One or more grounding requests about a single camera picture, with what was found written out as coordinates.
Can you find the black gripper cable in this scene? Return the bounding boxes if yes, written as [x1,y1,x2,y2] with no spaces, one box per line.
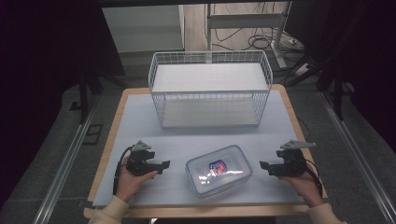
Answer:
[112,145,135,196]
[304,159,324,199]

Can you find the person's right hand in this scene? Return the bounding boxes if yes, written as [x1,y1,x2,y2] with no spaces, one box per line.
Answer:
[278,163,325,208]

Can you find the white wire shelf rack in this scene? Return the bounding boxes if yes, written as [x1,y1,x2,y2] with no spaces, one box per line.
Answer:
[148,49,274,129]

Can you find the white metal desk frame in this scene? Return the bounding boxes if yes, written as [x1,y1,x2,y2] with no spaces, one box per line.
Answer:
[205,1,293,70]

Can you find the white power strip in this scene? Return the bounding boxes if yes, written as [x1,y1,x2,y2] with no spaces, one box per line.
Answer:
[292,63,312,77]

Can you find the person's left hand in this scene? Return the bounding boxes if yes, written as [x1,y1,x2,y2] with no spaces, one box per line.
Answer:
[114,155,159,203]

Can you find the pale blue table mat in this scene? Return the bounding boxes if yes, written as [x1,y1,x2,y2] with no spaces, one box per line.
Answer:
[92,90,307,207]

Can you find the white cabinet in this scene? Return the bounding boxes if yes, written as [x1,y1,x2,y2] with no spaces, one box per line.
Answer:
[102,4,186,54]

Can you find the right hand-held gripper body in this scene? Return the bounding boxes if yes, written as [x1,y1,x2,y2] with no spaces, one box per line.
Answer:
[275,139,317,178]

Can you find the black floor cables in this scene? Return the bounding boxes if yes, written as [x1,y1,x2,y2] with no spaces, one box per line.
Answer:
[204,2,312,78]

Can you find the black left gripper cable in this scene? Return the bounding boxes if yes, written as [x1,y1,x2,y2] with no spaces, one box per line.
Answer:
[112,145,135,196]

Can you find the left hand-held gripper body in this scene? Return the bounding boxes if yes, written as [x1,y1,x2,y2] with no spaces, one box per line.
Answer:
[125,139,156,177]

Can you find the clear plastic food container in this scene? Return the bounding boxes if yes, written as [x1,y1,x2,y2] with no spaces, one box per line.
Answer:
[185,145,254,200]

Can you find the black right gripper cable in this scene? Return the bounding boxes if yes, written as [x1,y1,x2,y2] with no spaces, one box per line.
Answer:
[304,159,324,199]

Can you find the black stand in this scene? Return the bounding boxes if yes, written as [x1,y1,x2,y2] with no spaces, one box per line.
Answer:
[68,49,129,125]
[285,46,356,121]

